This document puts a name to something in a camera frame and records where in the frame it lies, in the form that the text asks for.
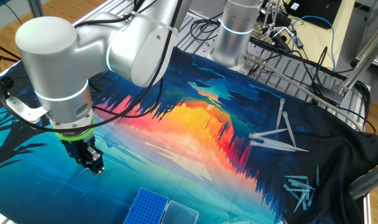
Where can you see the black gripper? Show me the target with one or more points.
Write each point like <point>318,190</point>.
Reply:
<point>78,151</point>

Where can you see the small clear pipette tip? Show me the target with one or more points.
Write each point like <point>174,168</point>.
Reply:
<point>82,171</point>

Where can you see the medium translucent pipette tip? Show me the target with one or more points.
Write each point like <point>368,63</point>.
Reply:
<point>317,175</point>
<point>296,177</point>
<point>302,184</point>
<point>311,197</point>
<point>299,203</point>
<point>304,203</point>
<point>291,191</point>
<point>296,189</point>

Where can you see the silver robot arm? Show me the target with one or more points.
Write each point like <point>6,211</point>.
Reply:
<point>61,62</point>

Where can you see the blue pipette tip rack box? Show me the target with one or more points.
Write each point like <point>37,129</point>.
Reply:
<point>147,207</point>

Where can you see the large clear pipette tip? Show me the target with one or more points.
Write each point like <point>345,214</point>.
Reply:
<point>280,112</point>
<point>270,146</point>
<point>301,149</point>
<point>266,133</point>
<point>289,127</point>

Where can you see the printed forest sunset cloth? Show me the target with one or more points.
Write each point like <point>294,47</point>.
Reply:
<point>176,171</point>

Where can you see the metal clamp stand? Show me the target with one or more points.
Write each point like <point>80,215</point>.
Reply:
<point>269,18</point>

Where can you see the black power adapter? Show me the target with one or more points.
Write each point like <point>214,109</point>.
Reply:
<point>329,95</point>

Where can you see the beige desk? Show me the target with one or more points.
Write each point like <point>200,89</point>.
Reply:
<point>313,43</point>

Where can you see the black electronics box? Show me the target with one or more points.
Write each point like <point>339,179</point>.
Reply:
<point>319,12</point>

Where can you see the white equipment rack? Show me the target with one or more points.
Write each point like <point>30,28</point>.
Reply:
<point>372,12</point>

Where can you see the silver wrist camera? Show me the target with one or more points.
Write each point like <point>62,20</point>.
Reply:
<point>24,110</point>

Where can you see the aluminium frame post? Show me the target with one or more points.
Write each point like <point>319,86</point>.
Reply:
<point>363,60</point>
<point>36,7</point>
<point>369,180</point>

